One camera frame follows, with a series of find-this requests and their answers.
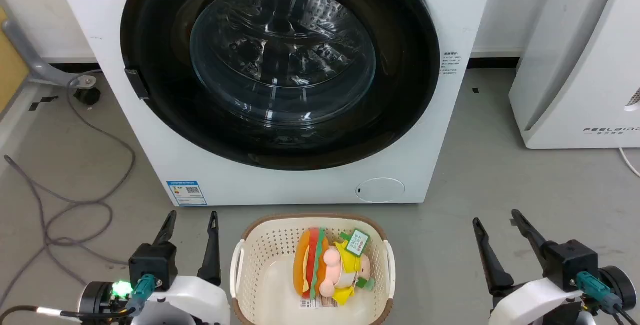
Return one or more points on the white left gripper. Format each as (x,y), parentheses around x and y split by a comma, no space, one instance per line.
(195,302)

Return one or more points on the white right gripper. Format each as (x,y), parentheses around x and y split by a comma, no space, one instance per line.
(530,302)

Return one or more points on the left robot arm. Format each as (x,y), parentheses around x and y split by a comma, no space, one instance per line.
(95,299)

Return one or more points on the white front-load washing machine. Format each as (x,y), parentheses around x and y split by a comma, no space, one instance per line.
(150,165)

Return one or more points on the round black glass washer door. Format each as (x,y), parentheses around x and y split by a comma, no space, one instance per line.
(150,40)

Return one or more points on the blue energy label sticker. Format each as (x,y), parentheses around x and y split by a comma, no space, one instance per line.
(187,193)

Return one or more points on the cream perforated laundry basket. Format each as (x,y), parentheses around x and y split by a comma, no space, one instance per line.
(270,285)

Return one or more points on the hamburger plush toy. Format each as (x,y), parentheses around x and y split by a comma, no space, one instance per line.
(306,265)

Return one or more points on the round white filter cover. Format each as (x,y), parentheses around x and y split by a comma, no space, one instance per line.
(380,190)

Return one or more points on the green hang tag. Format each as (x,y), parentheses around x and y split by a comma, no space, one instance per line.
(358,242)

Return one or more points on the pink doll with yellow clothes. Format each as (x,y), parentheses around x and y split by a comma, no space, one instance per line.
(345,270)

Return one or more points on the black caster wheel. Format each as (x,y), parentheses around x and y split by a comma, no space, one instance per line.
(88,96)

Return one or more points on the small printed text sticker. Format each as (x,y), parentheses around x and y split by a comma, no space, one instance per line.
(450,63)

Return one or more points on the white floor-standing appliance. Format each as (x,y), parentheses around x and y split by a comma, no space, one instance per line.
(590,65)

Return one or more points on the grey metal furniture leg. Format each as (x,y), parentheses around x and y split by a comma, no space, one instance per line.
(31,57)

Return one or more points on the light wooden panel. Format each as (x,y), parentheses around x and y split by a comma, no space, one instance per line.
(10,65)

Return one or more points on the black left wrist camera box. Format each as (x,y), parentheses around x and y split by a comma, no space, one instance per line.
(152,265)

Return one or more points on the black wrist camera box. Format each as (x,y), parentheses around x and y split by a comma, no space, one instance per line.
(570,265)
(152,265)

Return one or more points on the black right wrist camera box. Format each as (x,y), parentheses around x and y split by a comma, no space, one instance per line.
(570,265)

